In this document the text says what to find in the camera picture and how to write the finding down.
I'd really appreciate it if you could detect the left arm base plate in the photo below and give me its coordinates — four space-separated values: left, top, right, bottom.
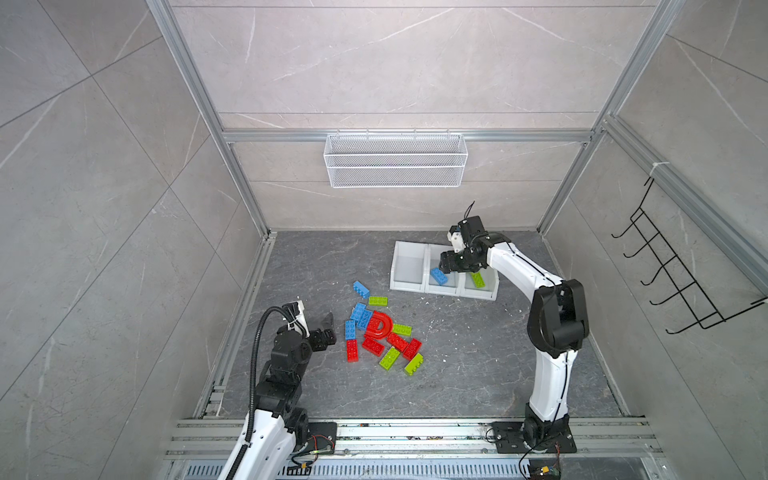
294 421 338 455

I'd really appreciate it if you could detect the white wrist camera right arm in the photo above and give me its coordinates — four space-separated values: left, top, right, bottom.
449 231 466 253

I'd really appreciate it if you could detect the green lego brick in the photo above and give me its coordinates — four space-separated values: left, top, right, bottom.
392 324 413 337
404 353 424 376
470 272 486 289
368 296 388 307
379 347 401 371

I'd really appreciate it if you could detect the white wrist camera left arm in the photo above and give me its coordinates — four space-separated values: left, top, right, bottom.
286 300 309 338

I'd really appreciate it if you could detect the red lego brick upright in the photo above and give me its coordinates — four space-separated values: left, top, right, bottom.
346 339 359 363

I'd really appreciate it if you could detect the white wire mesh basket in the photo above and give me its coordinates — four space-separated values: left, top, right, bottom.
323 133 469 188

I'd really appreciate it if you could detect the white plastic bin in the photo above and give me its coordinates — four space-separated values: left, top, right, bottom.
458 268 499 301
425 244 463 296
389 241 428 293

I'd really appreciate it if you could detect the white left plastic bin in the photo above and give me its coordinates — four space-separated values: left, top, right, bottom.
389 241 428 293

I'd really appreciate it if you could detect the white right plastic bin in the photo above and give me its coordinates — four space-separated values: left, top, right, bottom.
458 268 499 301

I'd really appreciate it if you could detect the blue lego brick pair left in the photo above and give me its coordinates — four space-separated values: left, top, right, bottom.
350 303 366 322

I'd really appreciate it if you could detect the blue lego brick pair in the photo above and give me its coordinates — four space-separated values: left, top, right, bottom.
350 303 366 322
356 309 373 330

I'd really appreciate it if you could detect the white middle plastic bin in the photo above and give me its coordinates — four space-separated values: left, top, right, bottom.
425 244 463 296

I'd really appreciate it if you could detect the red lego brick right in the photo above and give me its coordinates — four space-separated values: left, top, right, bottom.
402 338 422 361

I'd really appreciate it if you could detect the black corrugated cable hose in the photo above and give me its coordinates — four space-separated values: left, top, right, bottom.
242 305 295 445

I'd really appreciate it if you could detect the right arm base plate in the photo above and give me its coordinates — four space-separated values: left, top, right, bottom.
489 417 577 454

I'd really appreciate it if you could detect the red lego brick center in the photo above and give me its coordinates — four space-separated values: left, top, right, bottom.
386 332 409 353

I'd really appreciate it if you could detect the red lego brick small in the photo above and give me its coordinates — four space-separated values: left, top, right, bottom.
362 337 386 357

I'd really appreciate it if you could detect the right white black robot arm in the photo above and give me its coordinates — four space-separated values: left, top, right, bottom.
439 216 589 451

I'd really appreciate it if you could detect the black wire hook rack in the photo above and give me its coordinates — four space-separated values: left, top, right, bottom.
611 177 767 335

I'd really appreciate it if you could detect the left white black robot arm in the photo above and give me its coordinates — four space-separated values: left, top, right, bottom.
219 327 336 479

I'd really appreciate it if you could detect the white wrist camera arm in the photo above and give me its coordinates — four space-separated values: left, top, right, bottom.
286 300 309 338
449 231 466 253

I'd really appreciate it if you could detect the blue lego brick pair right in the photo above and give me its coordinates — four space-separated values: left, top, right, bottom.
356 309 373 330

